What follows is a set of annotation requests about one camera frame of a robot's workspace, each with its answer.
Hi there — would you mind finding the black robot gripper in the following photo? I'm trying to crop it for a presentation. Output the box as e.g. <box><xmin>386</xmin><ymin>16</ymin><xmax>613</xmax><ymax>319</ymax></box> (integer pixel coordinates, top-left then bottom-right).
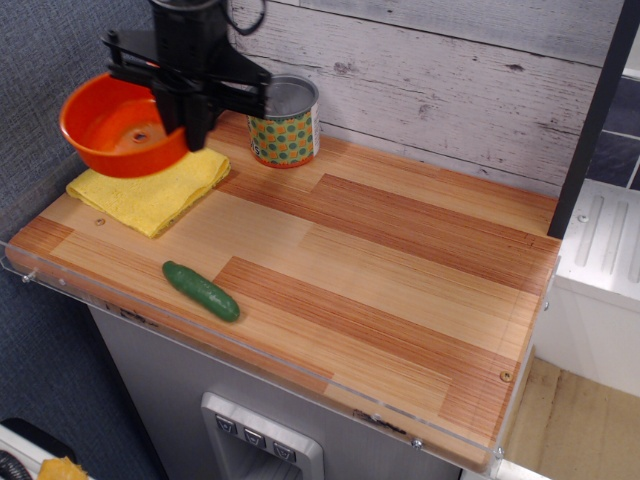
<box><xmin>102</xmin><ymin>1</ymin><xmax>271</xmax><ymax>152</ymax></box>

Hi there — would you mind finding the red pan with grey handle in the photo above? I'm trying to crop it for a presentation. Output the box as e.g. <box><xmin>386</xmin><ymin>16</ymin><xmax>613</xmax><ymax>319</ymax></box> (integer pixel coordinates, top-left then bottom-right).
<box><xmin>59</xmin><ymin>74</ymin><xmax>189</xmax><ymax>178</ymax></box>

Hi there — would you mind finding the yellow folded cloth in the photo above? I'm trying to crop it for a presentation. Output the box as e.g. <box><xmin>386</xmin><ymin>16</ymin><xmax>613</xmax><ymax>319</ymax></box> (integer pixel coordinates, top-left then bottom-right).
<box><xmin>66</xmin><ymin>149</ymin><xmax>231</xmax><ymax>238</ymax></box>

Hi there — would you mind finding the patterned tin can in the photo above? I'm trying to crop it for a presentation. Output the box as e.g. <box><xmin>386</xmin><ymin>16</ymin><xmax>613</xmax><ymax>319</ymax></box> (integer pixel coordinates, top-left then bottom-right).
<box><xmin>247</xmin><ymin>74</ymin><xmax>320</xmax><ymax>169</ymax></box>

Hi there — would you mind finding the green toy cucumber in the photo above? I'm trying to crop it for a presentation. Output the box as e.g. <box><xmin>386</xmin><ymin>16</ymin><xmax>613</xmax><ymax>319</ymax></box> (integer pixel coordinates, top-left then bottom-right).
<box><xmin>162</xmin><ymin>261</ymin><xmax>240</xmax><ymax>322</ymax></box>

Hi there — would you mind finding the grey cabinet with dispenser panel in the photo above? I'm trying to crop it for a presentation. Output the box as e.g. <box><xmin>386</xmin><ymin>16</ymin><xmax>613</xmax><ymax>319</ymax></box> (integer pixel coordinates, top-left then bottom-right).
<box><xmin>91</xmin><ymin>307</ymin><xmax>461</xmax><ymax>479</ymax></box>

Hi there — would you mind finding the yellow object at corner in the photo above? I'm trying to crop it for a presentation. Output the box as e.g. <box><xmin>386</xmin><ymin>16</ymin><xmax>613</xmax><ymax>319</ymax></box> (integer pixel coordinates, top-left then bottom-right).
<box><xmin>37</xmin><ymin>457</ymin><xmax>89</xmax><ymax>480</ymax></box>

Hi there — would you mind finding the white ribbed appliance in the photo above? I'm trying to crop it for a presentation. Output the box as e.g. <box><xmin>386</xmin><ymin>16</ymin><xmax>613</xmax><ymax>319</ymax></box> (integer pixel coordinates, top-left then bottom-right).
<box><xmin>532</xmin><ymin>180</ymin><xmax>639</xmax><ymax>395</ymax></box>

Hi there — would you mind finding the black braided cable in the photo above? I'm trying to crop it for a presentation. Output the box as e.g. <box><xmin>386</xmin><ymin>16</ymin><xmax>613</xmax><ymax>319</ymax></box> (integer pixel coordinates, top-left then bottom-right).
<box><xmin>0</xmin><ymin>449</ymin><xmax>31</xmax><ymax>480</ymax></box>

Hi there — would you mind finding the black right upright post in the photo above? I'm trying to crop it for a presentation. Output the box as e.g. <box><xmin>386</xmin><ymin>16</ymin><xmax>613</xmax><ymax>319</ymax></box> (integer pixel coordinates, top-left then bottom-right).
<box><xmin>547</xmin><ymin>0</ymin><xmax>639</xmax><ymax>239</ymax></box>

